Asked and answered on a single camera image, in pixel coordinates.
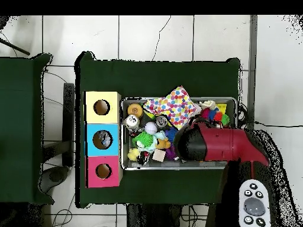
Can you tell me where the black panel stand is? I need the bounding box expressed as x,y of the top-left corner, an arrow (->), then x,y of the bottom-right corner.
63,82 -> 76,167

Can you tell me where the green spiky rubber ball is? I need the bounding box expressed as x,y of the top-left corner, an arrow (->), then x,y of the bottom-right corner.
133,131 -> 154,149

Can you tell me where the wooden box with three holes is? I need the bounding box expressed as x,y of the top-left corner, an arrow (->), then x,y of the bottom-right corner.
84,90 -> 123,189

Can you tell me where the crushed silver drink can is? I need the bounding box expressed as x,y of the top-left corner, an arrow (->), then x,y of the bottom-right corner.
124,115 -> 141,131

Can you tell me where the polka dot cloth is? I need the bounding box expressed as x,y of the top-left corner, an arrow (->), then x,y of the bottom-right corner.
143,86 -> 202,131

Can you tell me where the grey stand base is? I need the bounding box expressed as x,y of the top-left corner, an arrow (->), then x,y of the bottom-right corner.
40,165 -> 71,194

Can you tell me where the yellow rubber duck toy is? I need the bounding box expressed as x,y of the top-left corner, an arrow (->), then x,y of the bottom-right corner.
127,148 -> 141,162

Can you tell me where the black cable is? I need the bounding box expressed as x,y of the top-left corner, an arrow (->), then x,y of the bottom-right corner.
253,120 -> 303,128

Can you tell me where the tan plush animal toy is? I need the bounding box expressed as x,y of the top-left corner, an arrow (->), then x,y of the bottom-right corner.
153,134 -> 172,150

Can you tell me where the multicoloured spiky caterpillar toy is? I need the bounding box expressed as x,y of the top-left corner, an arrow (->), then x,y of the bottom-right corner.
201,108 -> 231,127

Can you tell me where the shallow clear mesh bin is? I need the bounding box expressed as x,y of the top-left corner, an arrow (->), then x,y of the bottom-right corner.
120,96 -> 238,170

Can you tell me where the orange ball with cream dots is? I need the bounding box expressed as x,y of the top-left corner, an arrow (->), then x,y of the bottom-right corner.
127,103 -> 144,119

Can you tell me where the dark green table cloth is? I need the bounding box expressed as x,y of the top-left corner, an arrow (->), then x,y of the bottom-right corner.
75,51 -> 241,209
0,51 -> 54,205

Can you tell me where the blue spiky rubber ball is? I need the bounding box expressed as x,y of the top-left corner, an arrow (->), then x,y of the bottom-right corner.
165,127 -> 179,144

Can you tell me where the cream knitted cloth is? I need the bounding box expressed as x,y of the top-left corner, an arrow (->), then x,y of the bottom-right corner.
198,99 -> 218,111

